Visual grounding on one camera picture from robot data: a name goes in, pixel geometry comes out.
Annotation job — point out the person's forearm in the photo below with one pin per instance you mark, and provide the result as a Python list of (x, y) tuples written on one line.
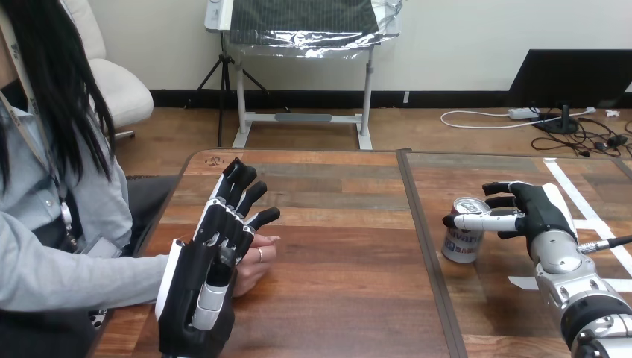
[(74, 274)]

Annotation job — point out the white power strip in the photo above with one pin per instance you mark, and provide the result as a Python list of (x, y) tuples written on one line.
[(523, 113)]

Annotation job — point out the red and white drink can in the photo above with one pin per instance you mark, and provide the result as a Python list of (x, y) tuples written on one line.
[(461, 244)]

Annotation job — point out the black tripod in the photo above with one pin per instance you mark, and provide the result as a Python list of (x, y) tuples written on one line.
[(224, 61)]

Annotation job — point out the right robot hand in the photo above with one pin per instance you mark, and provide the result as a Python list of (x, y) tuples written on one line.
[(540, 210)]

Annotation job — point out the white desk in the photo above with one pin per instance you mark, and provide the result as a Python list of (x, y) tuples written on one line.
[(241, 99)]

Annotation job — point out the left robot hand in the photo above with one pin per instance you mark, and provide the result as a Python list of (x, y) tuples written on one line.
[(190, 291)]

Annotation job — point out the white cushioned chair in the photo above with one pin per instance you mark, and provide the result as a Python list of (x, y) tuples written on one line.
[(121, 91)]

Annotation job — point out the dark screen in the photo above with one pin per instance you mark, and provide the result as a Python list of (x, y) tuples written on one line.
[(568, 74)]

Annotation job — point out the foil sheet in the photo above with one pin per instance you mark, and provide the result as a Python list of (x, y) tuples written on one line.
[(306, 42)]

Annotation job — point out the person's body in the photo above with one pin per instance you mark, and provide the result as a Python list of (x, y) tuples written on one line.
[(29, 173)]

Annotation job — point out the person's hand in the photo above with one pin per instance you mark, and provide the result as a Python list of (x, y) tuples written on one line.
[(254, 269)]

